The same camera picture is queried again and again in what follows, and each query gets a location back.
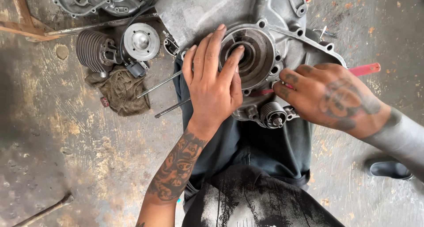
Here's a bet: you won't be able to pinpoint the person's left hand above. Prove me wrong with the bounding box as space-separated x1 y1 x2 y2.
182 24 245 139

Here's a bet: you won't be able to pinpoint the person's right hand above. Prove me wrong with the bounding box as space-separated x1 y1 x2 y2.
272 63 392 140

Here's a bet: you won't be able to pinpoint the red handled tool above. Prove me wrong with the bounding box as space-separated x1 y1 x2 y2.
250 63 381 97

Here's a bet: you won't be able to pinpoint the silver engine crankcase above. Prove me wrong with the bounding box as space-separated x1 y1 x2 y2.
155 0 348 130

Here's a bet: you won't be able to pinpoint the small metal clip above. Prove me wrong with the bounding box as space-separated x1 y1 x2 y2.
313 25 337 41

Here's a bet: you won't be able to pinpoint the dark teal trousers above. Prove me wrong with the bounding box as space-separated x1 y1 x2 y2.
172 53 314 215

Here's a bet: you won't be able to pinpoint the thin metal rod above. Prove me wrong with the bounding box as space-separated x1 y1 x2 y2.
136 70 183 99
154 97 192 119

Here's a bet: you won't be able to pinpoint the black printed shirt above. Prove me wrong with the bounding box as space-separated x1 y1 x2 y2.
181 165 346 227

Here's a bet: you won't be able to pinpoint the black shoe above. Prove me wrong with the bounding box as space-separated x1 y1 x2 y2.
364 158 414 181

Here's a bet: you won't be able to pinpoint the round silver cylinder head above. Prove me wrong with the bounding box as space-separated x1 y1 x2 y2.
123 23 161 62

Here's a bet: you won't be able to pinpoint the black ignition coil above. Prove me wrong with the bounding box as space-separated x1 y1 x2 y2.
125 59 150 78

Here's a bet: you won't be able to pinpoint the dirty brown rag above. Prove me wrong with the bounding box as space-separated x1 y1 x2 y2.
85 65 151 117

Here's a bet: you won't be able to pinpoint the grey engine side cover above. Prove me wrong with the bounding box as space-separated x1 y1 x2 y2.
52 0 158 19

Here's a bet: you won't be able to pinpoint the finned engine cylinder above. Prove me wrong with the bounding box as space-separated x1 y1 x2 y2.
76 30 120 78

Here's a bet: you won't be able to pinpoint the black cable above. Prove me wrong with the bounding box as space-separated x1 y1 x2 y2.
118 3 158 67

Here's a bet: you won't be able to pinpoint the rusty brown frame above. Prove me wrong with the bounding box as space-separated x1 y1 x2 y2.
0 0 62 43

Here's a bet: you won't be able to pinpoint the rusty tool handle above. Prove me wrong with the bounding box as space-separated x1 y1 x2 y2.
11 193 74 227

